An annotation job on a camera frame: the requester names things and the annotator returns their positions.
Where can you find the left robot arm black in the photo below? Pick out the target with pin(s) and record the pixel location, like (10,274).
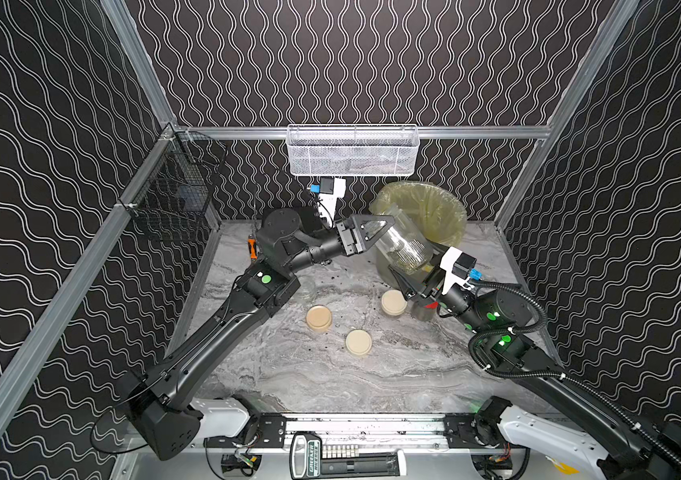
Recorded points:
(158,402)

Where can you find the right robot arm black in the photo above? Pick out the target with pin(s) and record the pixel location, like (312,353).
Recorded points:
(605,441)

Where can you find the trash bin with yellow bag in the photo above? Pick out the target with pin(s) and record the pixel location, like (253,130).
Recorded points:
(439,215)

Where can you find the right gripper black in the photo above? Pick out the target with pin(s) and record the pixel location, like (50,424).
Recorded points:
(431,285)

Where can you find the jar with cream lid front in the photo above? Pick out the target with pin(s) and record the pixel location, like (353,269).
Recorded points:
(404,245)

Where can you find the orange handled wrench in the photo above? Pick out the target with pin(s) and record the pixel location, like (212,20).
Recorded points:
(252,248)

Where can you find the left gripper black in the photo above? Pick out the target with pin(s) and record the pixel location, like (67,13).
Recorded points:
(346,238)

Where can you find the tan jar lid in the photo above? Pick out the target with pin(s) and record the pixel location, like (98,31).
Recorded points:
(319,318)

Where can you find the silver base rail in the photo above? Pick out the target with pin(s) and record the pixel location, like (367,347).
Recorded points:
(228,429)

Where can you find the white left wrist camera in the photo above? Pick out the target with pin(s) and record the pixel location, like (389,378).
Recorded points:
(329,191)

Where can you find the white wire mesh basket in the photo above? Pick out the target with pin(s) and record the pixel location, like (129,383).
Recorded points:
(346,150)

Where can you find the yellow tape roll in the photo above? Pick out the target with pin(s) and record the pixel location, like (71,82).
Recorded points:
(563,468)

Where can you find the jar with cream lid back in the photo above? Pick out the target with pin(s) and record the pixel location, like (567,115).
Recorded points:
(394,303)

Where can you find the cream jar lid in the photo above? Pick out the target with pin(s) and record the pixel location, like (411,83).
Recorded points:
(359,343)

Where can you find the jar with cream lid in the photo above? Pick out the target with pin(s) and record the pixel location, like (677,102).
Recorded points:
(394,303)
(404,245)

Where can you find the jar with red lid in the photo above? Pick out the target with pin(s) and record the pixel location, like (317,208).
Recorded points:
(425,309)

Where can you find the black wire basket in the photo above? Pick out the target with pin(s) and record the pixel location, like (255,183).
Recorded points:
(172,203)

